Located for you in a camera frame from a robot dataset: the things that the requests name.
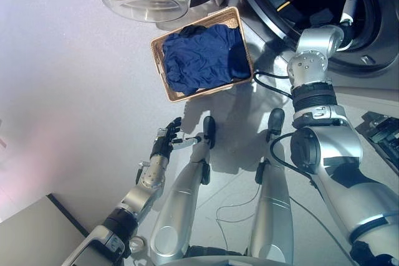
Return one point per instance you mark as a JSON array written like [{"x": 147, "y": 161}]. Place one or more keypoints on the grey front-load washing machine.
[{"x": 271, "y": 4}]

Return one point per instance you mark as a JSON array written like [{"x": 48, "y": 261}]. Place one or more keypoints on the black metal frame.
[{"x": 383, "y": 135}]

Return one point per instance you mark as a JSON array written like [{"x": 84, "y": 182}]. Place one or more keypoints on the white cabinet beside washer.
[{"x": 368, "y": 97}]

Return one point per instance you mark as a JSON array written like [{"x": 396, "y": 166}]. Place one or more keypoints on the black left robot foot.
[{"x": 209, "y": 129}]

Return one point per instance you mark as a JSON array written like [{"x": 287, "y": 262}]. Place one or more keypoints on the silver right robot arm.
[{"x": 330, "y": 154}]

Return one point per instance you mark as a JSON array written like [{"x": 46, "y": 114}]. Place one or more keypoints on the black garment with yellow trim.
[{"x": 283, "y": 6}]

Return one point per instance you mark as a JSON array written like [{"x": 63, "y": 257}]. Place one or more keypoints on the grey box with black edge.
[{"x": 34, "y": 231}]

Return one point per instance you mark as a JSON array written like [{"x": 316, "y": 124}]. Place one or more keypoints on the black right robot foot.
[{"x": 276, "y": 119}]

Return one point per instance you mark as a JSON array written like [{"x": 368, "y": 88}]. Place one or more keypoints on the woven tan laundry basket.
[{"x": 162, "y": 60}]

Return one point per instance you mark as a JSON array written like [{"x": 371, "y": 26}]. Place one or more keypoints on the black robot foot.
[
  {"x": 276, "y": 119},
  {"x": 209, "y": 129}
]

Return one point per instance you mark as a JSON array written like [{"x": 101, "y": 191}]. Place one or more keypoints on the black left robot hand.
[{"x": 163, "y": 141}]

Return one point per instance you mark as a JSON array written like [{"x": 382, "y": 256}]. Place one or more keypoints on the dark blue garment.
[{"x": 199, "y": 57}]

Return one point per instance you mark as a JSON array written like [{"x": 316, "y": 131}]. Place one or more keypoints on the small black garment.
[{"x": 190, "y": 29}]

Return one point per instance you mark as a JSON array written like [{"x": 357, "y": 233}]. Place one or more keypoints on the silver left robot leg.
[{"x": 180, "y": 203}]

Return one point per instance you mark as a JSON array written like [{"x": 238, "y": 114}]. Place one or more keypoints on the silver robot leg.
[
  {"x": 180, "y": 203},
  {"x": 274, "y": 203}
]

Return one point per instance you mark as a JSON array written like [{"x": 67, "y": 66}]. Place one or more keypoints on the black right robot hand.
[{"x": 349, "y": 7}]

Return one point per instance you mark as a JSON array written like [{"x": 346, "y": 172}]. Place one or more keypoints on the silver right robot leg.
[{"x": 274, "y": 203}]

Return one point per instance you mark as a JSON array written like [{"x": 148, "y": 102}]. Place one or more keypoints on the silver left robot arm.
[{"x": 140, "y": 191}]

